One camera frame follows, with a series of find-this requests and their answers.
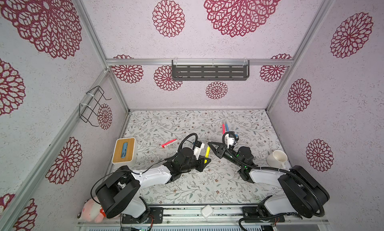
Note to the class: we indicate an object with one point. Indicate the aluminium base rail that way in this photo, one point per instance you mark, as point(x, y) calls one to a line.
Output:
point(220, 218)

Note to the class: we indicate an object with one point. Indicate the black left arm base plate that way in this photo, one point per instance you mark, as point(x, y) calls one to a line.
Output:
point(150, 216)

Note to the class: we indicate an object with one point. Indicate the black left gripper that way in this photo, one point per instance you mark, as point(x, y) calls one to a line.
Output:
point(200, 162)

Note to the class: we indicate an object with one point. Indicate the cream ceramic mug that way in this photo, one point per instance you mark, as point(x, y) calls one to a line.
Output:
point(277, 159)

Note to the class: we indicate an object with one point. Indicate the white pad on rail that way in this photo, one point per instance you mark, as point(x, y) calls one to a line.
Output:
point(207, 211)

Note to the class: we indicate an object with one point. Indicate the dark metal wall shelf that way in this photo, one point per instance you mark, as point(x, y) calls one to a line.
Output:
point(198, 72)

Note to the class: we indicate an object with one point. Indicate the blue tissue pack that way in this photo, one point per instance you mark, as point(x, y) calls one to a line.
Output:
point(124, 150)

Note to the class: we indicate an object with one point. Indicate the white wooden-top tissue box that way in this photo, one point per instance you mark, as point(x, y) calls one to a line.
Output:
point(130, 159)

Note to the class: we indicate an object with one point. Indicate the black wire wall rack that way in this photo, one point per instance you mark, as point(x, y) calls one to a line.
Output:
point(96, 111)

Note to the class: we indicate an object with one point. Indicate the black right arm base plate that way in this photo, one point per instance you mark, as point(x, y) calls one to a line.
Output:
point(254, 214)

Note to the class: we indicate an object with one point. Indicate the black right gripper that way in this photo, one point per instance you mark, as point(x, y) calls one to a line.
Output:
point(219, 152)

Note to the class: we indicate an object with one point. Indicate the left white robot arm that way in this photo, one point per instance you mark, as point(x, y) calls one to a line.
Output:
point(119, 193)

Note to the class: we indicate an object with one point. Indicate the pink plush toy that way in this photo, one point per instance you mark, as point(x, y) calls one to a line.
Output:
point(91, 212)

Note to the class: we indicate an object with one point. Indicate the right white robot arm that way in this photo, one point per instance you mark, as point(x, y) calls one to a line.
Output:
point(303, 195)

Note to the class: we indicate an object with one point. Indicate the pink highlighter pen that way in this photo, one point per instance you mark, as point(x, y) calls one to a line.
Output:
point(168, 143)

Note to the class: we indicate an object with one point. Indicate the yellow highlighter pen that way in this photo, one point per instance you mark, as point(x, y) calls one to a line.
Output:
point(207, 154)

